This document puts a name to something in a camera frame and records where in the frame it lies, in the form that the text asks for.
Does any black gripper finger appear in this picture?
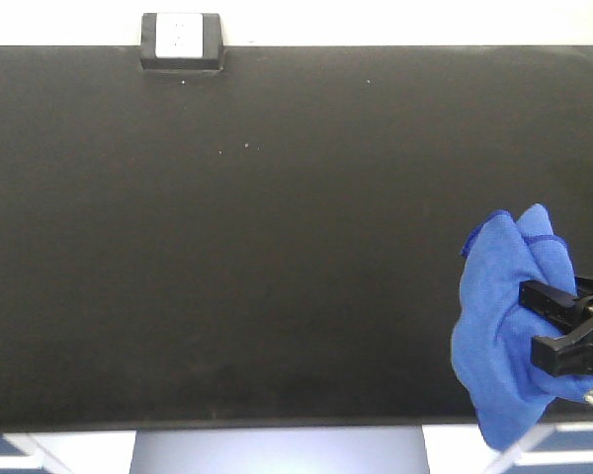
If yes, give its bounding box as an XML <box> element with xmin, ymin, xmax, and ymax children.
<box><xmin>519</xmin><ymin>278</ymin><xmax>593</xmax><ymax>330</ymax></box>
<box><xmin>531</xmin><ymin>329</ymin><xmax>593</xmax><ymax>377</ymax></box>

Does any blue microfiber cloth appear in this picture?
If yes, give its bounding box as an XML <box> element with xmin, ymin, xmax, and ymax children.
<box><xmin>451</xmin><ymin>203</ymin><xmax>593</xmax><ymax>451</ymax></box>

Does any blue right cabinet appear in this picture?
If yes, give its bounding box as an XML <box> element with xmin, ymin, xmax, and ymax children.
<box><xmin>422</xmin><ymin>422</ymin><xmax>593</xmax><ymax>473</ymax></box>

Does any blue cabinet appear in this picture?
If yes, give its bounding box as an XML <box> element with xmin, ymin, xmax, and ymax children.
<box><xmin>0</xmin><ymin>431</ymin><xmax>136</xmax><ymax>473</ymax></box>
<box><xmin>422</xmin><ymin>422</ymin><xmax>593</xmax><ymax>473</ymax></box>

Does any blue left cabinet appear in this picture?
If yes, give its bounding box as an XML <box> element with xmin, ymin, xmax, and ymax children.
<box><xmin>0</xmin><ymin>431</ymin><xmax>136</xmax><ymax>473</ymax></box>

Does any black white power outlet box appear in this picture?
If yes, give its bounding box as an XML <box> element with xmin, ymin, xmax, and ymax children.
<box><xmin>139</xmin><ymin>13</ymin><xmax>224</xmax><ymax>72</ymax></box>

